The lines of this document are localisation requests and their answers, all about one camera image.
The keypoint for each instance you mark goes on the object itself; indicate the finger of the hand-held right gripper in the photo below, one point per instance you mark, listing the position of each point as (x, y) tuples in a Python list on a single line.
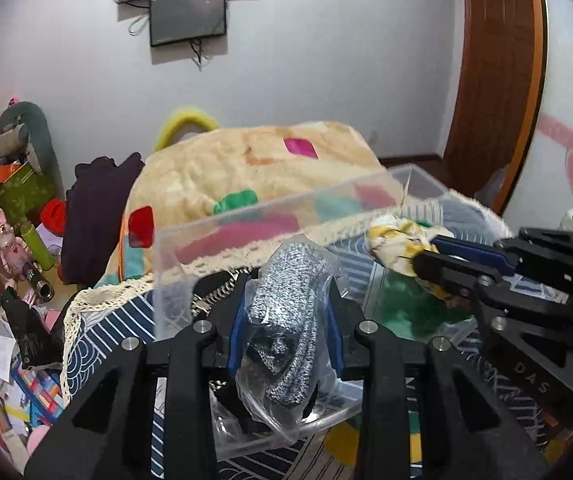
[(446, 270), (466, 249)]

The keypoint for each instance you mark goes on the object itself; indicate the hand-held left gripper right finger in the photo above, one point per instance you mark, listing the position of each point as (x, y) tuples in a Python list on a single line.
[(334, 332)]

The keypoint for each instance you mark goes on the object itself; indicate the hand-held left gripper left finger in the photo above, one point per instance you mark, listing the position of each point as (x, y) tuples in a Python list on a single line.
[(237, 322)]

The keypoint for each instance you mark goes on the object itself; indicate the grey knit socks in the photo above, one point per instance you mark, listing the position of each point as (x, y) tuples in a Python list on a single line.
[(286, 300)]

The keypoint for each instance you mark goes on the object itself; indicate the yellow white floral cloth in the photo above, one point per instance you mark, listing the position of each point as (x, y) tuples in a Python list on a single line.
[(396, 240)]

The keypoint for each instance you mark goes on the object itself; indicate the clear plastic storage box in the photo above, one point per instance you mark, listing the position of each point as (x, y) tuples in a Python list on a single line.
[(181, 245)]

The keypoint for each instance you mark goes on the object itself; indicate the green cloth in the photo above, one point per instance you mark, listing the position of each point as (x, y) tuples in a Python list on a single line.
[(406, 310)]

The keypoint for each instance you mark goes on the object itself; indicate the blue patterned lace-trimmed cloth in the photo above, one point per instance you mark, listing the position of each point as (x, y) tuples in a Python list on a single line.
[(111, 320)]

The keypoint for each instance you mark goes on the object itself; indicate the cream fleece blanket colourful patches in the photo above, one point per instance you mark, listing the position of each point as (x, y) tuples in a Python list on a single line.
[(216, 170)]

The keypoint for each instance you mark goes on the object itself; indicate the brown wooden door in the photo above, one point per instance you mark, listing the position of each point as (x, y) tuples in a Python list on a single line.
[(496, 85)]

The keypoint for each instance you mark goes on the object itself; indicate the dark purple garment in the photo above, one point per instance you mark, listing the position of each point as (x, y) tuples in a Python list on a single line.
[(99, 210)]

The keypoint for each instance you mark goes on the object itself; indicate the black flashlight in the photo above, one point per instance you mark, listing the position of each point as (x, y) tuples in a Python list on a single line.
[(39, 285)]

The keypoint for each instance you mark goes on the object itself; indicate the colourful book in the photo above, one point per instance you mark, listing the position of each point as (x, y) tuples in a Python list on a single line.
[(41, 392)]

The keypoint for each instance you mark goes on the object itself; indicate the black bag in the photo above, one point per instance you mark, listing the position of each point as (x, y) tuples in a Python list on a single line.
[(29, 327)]

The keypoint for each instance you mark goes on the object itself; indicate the red cloth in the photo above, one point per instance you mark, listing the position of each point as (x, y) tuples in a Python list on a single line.
[(55, 217)]

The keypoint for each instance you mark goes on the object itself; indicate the green bottle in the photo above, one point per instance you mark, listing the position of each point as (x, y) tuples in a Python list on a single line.
[(36, 245)]

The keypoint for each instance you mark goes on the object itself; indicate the pink rabbit figure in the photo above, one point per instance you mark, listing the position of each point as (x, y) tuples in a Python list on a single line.
[(9, 245)]

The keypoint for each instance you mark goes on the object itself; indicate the green patterned box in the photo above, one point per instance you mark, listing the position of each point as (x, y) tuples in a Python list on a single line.
[(16, 192)]

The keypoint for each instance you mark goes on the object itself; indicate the green plush toy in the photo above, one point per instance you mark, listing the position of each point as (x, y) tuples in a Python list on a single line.
[(31, 130)]

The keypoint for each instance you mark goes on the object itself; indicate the small wall monitor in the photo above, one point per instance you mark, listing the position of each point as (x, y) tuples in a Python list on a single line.
[(188, 15)]

